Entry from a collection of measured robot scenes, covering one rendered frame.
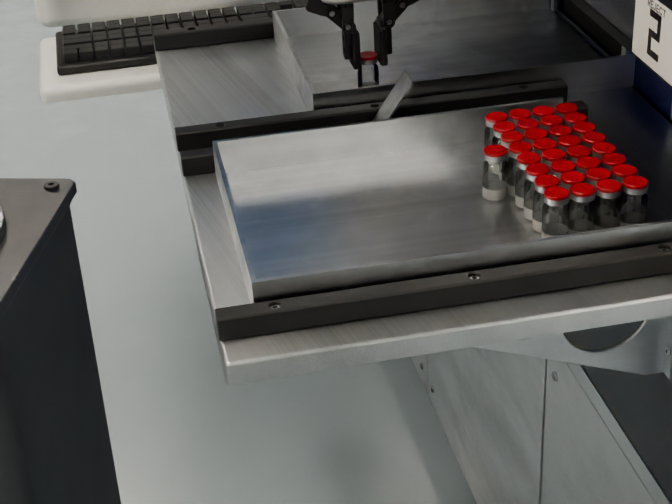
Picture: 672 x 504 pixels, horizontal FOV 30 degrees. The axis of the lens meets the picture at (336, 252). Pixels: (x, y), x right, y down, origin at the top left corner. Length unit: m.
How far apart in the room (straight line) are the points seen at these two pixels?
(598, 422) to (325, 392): 1.07
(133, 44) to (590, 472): 0.79
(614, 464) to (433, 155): 0.38
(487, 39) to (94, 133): 2.14
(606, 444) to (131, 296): 1.55
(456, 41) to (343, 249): 0.49
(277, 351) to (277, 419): 1.38
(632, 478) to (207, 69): 0.64
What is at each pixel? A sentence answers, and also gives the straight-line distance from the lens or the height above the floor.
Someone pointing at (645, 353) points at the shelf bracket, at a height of 0.75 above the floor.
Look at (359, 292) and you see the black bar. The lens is 0.95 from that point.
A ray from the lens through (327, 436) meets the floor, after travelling 2.26.
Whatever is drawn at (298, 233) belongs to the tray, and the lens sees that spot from 1.07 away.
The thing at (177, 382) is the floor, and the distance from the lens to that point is 2.43.
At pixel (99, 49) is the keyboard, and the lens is 1.67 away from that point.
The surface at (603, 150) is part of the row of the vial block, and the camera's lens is 1.10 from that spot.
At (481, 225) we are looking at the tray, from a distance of 1.07.
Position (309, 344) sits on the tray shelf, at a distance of 0.93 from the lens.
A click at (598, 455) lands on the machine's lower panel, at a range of 1.39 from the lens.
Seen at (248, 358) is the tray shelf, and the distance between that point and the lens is 0.92.
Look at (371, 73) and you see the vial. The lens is 1.31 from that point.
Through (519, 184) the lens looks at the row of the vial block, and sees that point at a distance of 1.09.
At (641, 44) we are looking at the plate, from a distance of 1.13.
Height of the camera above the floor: 1.40
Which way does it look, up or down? 30 degrees down
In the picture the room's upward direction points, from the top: 3 degrees counter-clockwise
